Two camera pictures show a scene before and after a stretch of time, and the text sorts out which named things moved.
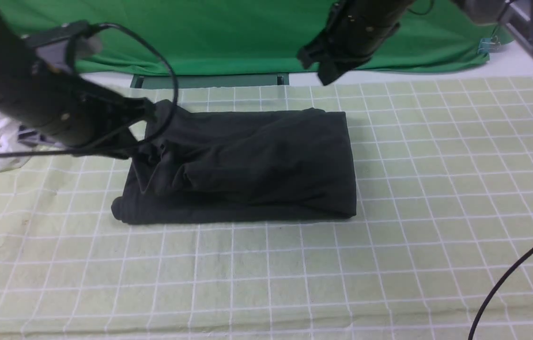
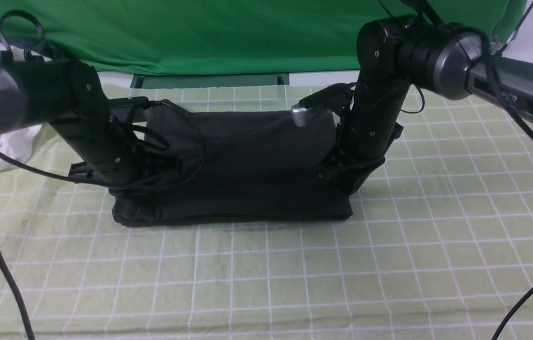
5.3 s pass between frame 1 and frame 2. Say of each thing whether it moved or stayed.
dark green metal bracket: stayed
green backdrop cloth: stayed
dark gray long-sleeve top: stayed
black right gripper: moved
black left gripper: moved
